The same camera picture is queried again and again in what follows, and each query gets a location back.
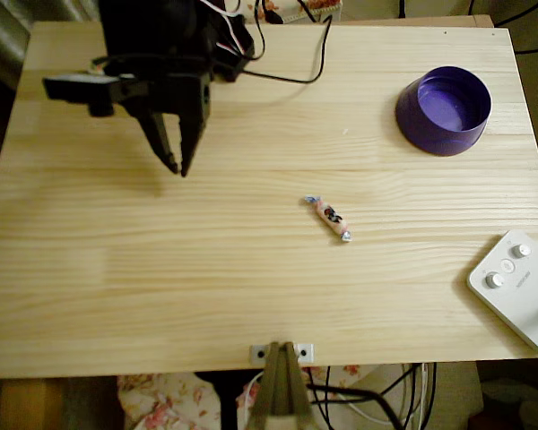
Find grey curtain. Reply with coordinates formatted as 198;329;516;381
0;0;102;90

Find black gripper-mounted camera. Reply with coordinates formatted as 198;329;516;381
42;73;138;119

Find red white black servo wires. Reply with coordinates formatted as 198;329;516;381
199;0;255;57

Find white control box with knobs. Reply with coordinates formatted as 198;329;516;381
466;229;538;361

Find floral patterned cloth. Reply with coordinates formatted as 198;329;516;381
246;0;344;24
116;365;362;430

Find purple bowl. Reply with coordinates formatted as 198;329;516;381
395;65;493;158

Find candy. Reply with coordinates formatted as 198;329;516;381
302;194;354;244

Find black table leg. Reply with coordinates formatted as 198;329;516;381
195;369;256;430

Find metal table clamp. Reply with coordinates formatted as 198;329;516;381
246;340;316;430

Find white cable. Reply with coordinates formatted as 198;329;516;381
340;362;430;426

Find long thin black cable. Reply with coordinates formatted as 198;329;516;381
240;15;334;86

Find white screw bracket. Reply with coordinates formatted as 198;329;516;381
249;343;316;363

